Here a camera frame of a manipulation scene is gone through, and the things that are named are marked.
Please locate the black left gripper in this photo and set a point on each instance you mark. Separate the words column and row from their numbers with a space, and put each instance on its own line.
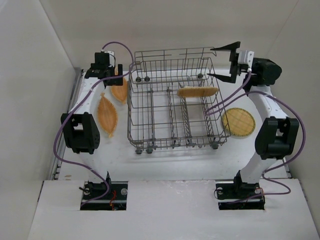
column 113, row 80

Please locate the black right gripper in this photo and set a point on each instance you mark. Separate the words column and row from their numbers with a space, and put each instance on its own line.
column 233, row 63

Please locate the round woven plate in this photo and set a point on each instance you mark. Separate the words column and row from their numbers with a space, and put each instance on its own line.
column 239, row 122
column 197, row 92

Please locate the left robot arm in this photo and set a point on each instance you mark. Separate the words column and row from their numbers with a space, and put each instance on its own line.
column 92, row 110

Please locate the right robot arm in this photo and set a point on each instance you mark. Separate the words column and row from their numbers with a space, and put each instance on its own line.
column 277, row 136

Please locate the far fish-shaped woven plate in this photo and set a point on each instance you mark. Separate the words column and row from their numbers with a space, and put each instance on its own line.
column 120, row 92

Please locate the fish-shaped woven plate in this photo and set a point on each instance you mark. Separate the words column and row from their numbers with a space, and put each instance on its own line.
column 107, row 115
column 120, row 92

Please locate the near fish-shaped woven plate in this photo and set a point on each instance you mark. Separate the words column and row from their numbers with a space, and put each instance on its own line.
column 107, row 115

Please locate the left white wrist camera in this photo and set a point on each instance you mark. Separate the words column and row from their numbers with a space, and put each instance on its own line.
column 112, row 58

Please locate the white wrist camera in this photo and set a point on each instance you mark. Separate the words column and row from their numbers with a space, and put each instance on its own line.
column 245, row 57
column 112, row 58

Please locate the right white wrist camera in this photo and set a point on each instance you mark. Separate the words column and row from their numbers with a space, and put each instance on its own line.
column 245, row 57

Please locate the grey wire dish rack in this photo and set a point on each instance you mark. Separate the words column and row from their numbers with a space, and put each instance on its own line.
column 160, row 119

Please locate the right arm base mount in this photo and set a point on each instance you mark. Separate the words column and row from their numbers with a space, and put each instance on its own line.
column 234, row 196

